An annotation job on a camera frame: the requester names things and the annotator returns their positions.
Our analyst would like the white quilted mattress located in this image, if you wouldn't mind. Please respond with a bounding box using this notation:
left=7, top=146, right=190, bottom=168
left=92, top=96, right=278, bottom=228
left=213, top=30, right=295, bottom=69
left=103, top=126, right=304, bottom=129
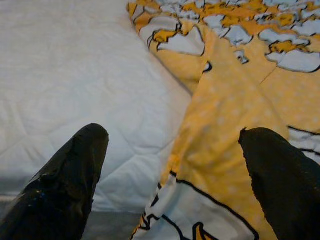
left=0, top=0, right=194, bottom=240

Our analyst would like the yellow cartoon print blanket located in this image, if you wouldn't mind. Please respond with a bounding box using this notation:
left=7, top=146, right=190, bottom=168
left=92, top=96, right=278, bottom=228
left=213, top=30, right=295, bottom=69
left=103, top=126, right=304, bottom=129
left=125, top=0, right=320, bottom=240

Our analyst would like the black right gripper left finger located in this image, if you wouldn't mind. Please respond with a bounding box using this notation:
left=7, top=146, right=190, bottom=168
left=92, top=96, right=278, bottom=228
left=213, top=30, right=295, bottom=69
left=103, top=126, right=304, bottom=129
left=0, top=122, right=111, bottom=240

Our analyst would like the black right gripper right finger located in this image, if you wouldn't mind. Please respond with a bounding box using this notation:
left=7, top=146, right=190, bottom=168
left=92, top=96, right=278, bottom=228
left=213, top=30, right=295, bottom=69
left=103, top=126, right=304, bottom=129
left=238, top=127, right=320, bottom=240

